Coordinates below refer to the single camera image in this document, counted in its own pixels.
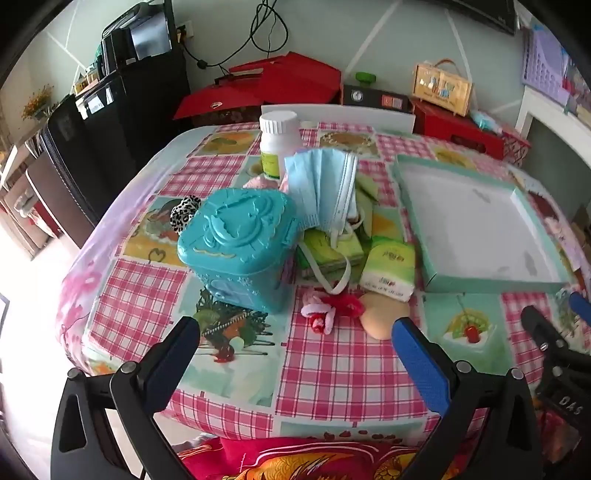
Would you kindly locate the brown low cabinet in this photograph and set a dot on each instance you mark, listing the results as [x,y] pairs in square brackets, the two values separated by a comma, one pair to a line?
[27,203]

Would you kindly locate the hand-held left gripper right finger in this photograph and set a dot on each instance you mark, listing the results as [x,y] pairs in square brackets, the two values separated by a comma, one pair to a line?
[420,364]

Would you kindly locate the wall socket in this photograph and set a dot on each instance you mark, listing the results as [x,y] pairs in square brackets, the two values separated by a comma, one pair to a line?
[185,30]

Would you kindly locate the light green cloth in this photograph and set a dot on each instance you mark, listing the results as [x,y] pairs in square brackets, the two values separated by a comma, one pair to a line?
[365,189]

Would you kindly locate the colourful books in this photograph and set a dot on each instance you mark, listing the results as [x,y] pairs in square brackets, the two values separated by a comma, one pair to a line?
[577,87]

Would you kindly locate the purple plastic basket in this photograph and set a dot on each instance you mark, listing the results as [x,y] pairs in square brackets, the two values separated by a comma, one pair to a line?
[545,60]

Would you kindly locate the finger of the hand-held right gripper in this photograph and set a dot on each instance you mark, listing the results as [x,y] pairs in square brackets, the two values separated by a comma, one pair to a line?
[540,325]
[581,307]

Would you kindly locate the white storage tray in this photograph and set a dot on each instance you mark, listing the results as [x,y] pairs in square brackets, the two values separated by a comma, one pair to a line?
[461,221]

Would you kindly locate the white desk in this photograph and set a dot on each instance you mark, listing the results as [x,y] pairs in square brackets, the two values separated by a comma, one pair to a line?
[549,115]

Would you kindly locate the pink checkered tablecloth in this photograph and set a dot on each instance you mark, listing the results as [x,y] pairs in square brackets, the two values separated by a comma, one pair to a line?
[346,378]

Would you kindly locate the yellow flowers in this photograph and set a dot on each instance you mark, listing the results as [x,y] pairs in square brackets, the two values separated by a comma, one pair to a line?
[37,101]

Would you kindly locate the pink white zigzag cloth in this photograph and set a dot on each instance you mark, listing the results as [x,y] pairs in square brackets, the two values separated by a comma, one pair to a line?
[261,183]

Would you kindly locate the red printed blanket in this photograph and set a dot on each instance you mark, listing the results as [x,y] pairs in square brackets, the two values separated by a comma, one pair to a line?
[300,459]

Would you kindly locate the white green tissue packet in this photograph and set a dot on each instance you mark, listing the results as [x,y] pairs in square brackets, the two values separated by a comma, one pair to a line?
[390,267]

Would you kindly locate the white board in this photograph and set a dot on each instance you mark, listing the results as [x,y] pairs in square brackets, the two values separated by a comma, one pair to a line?
[351,115]

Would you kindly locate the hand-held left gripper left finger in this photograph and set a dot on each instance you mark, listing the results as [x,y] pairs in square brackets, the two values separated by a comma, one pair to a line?
[171,360]

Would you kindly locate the teal plastic lidded box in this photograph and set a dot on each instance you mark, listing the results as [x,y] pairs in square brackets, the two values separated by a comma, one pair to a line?
[235,240]

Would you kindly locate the red flat gift box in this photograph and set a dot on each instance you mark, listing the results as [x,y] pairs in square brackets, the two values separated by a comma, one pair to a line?
[212,101]
[300,78]

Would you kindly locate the beige sponge puff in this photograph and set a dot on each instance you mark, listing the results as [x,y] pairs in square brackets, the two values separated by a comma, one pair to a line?
[381,318]

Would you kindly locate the black box with gauge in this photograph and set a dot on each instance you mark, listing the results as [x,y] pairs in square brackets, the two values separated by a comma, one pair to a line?
[374,98]

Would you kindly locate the blue face masks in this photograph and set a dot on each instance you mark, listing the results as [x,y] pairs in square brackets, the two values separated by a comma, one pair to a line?
[318,184]

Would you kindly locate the red patterned box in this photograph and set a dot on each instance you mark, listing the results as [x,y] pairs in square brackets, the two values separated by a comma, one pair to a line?
[516,147]

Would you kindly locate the blue wet wipes pack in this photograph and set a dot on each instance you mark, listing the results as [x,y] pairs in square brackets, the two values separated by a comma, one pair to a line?
[485,122]

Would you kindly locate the leopard print scrunchie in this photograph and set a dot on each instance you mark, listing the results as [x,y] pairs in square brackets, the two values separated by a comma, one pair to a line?
[183,213]

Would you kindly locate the white medicine bottle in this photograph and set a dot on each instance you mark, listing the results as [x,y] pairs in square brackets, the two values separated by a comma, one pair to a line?
[279,147]

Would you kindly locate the small black monitor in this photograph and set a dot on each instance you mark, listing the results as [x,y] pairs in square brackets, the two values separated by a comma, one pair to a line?
[147,37]

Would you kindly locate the black cabinet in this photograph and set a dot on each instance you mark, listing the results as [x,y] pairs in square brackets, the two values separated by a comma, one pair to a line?
[115,138]

